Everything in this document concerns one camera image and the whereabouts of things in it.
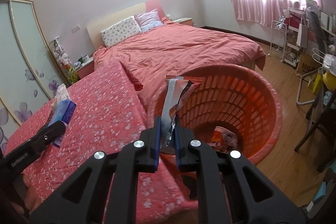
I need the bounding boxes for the white wire rack trolley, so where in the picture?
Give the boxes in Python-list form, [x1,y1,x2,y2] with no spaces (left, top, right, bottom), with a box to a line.
[268,20,287,63]

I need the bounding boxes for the hanging plush toys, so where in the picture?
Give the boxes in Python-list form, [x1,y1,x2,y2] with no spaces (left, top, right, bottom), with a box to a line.
[50,37,79,84]

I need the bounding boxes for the yellow tub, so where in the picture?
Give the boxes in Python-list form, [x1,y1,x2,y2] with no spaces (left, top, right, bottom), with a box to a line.
[322,71,336,92]

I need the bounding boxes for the right pink nightstand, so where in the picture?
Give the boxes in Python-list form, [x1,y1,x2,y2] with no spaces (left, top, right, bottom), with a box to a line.
[172,17,194,26]

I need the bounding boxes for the red plastic laundry basket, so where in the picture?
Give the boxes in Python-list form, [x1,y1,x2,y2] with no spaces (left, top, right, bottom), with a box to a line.
[147,63,283,166]

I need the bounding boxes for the bed with coral duvet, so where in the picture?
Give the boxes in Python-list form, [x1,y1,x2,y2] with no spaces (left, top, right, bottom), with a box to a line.
[93,18,266,108]

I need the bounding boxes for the beige pink headboard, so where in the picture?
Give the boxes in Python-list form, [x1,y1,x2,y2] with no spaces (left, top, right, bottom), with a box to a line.
[87,0,165,50]

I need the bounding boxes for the silver snack wrapper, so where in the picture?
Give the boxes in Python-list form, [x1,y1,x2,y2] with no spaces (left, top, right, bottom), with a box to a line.
[160,75,203,154]

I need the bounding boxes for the sliding wardrobe with flower decals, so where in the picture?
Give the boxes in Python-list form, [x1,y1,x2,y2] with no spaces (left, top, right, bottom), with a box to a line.
[1,0,66,152]

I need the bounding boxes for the white red snack bag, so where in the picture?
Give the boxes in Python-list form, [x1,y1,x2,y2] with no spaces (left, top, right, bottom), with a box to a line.
[209,126,238,153]

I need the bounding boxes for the dark wooden chair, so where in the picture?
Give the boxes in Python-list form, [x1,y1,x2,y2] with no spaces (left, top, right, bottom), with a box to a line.
[294,84,335,173]

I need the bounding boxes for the blue tissue packet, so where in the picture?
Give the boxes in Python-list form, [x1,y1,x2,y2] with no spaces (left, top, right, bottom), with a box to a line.
[49,99,76,148]

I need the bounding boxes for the left pink nightstand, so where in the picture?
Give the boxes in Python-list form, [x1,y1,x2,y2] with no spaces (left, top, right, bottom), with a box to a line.
[76,57,95,79]

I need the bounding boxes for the white floral pillow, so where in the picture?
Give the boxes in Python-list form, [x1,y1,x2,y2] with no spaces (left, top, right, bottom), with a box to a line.
[100,16,142,48]

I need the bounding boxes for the brown cardboard box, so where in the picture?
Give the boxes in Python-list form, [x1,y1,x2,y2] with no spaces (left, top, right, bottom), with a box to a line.
[295,53,321,77]

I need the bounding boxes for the cluttered desk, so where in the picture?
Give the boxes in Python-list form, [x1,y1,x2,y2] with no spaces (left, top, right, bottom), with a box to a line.
[284,0,335,56]

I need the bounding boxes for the pink nightstand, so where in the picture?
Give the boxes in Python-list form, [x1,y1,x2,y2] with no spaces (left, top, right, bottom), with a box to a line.
[76,57,95,79]
[172,17,194,26]

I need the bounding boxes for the pink striped pillow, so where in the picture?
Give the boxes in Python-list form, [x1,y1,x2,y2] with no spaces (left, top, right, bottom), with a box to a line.
[134,9,163,32]

